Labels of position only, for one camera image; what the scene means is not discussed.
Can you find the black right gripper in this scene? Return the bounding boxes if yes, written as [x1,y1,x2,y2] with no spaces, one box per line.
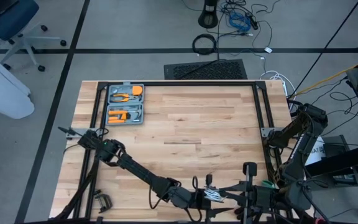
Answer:
[219,161,280,224]

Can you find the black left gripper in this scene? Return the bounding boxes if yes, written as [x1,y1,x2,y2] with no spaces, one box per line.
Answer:
[168,174,234,224]

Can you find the black beam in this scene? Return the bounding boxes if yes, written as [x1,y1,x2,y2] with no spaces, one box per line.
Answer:
[303,139,358,179]

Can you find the silver metal tool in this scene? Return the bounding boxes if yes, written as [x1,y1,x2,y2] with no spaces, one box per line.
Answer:
[126,105,143,123]

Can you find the black floor mat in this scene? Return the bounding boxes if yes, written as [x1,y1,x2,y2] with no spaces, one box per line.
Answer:
[163,58,249,81]

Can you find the grey open tool case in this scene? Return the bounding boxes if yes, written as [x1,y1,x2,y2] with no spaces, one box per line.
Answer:
[105,82,145,126]

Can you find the orange pliers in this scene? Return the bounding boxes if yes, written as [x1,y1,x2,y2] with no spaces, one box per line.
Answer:
[109,93,143,103]

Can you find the black rig strut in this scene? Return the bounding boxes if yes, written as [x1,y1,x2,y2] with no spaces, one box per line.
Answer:
[289,0,358,96]

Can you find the black stand base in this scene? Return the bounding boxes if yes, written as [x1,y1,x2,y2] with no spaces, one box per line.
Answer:
[198,0,220,29]

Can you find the large white cylinder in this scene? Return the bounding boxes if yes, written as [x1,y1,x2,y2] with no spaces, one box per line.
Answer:
[0,43,36,120]

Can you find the blue office chair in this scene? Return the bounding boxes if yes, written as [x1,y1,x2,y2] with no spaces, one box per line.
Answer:
[0,0,68,73]

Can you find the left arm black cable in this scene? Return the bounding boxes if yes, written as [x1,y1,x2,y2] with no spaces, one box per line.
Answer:
[149,175,203,223]

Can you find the white floor cable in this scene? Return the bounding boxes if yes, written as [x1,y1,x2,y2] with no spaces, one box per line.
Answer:
[259,70,297,113]

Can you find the orange screwdriver handle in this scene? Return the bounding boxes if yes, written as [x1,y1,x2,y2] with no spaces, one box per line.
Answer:
[108,115,127,125]

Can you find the thin black floor cables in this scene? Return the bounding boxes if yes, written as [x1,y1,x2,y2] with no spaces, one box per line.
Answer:
[303,76,358,130]

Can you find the yellow floor cable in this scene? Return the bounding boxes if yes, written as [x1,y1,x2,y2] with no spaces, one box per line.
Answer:
[287,52,358,99]

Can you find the coiled black floor cable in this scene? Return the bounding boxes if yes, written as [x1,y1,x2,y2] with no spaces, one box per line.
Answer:
[192,33,218,56]

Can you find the black floor cable tangle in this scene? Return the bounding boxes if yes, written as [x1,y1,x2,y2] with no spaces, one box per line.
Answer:
[218,0,283,50]

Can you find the blue floor cable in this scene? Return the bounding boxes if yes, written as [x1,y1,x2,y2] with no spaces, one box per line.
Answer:
[227,11,252,33]

